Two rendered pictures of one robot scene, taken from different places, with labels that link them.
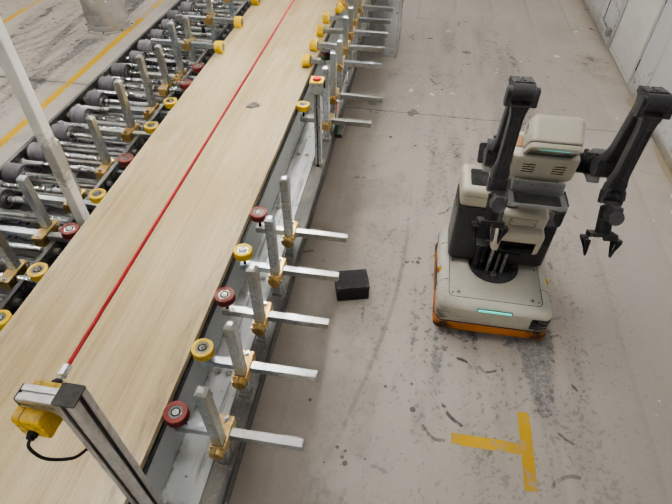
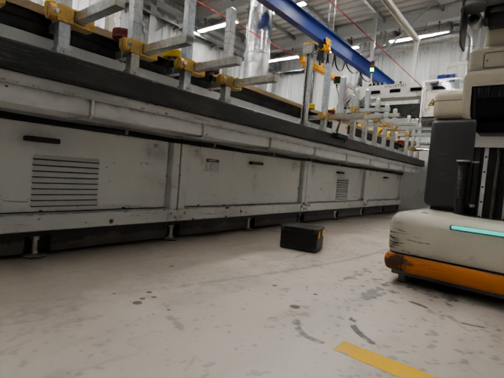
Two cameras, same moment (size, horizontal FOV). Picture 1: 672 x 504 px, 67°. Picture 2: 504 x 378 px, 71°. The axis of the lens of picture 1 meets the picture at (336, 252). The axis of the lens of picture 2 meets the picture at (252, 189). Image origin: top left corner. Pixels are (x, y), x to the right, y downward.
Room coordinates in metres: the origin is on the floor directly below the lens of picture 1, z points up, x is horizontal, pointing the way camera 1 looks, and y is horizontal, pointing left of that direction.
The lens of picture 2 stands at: (0.30, -0.78, 0.39)
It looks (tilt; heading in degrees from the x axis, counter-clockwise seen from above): 3 degrees down; 30
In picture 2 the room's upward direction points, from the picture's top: 5 degrees clockwise
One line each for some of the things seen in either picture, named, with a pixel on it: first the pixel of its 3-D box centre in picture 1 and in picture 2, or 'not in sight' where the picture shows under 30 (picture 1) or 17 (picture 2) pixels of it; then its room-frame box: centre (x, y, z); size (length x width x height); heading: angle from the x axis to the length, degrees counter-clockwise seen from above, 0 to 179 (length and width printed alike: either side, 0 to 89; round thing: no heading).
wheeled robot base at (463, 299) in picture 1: (488, 279); (489, 247); (2.03, -0.92, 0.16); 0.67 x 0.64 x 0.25; 171
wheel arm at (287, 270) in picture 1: (289, 271); (200, 67); (1.49, 0.20, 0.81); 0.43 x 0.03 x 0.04; 81
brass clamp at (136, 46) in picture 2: (262, 318); (139, 49); (1.23, 0.29, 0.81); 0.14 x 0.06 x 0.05; 171
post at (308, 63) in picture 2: (318, 130); (306, 91); (2.43, 0.11, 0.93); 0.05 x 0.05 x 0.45; 81
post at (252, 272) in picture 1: (258, 309); (135, 23); (1.21, 0.30, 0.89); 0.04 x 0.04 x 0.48; 81
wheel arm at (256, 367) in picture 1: (258, 367); (83, 18); (0.99, 0.28, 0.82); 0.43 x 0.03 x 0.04; 81
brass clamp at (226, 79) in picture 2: (290, 234); (229, 82); (1.72, 0.22, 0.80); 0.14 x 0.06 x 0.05; 171
